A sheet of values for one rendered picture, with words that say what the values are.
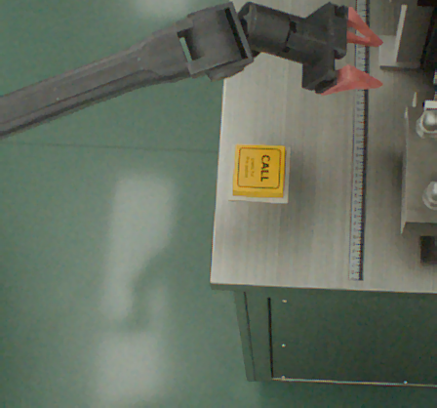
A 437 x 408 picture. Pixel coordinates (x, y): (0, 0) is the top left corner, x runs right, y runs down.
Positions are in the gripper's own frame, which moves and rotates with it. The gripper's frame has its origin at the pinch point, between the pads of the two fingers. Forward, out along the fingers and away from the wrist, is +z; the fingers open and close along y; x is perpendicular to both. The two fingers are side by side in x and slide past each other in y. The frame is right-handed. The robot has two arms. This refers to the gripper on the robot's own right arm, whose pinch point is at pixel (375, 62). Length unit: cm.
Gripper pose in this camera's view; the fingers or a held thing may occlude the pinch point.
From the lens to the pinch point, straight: 159.7
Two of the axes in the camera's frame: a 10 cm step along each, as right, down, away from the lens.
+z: 8.8, 2.0, 4.2
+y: -0.7, 9.5, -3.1
